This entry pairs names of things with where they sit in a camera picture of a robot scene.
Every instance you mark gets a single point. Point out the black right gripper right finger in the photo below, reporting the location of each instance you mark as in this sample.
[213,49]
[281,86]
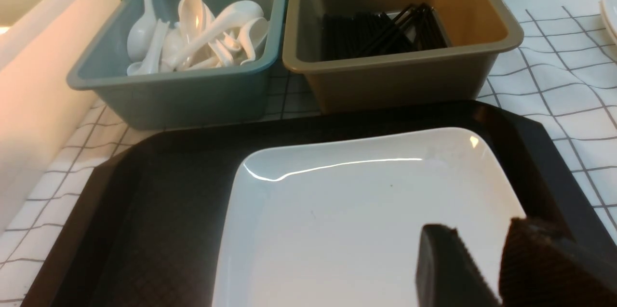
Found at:
[542,267]

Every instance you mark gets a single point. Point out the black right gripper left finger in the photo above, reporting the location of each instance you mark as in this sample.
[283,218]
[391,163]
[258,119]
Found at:
[446,274]

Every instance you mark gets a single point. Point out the large white square plate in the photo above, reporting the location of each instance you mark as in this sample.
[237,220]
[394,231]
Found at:
[338,224]

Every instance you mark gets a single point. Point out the brown plastic bin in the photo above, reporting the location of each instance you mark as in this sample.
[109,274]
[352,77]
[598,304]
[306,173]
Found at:
[478,31]

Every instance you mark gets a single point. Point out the pile of black chopsticks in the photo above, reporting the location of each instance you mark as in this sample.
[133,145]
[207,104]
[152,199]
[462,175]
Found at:
[414,29]

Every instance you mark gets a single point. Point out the black serving tray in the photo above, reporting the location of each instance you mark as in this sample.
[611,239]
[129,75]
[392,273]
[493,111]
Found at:
[146,229]

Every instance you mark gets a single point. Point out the pile of white spoons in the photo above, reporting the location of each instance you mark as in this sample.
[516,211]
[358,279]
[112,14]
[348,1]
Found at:
[199,40]

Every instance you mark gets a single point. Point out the teal plastic bin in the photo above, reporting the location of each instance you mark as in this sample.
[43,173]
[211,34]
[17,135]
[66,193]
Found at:
[177,99]

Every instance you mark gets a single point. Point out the large white plastic tub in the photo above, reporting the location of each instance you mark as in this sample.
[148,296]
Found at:
[41,40]

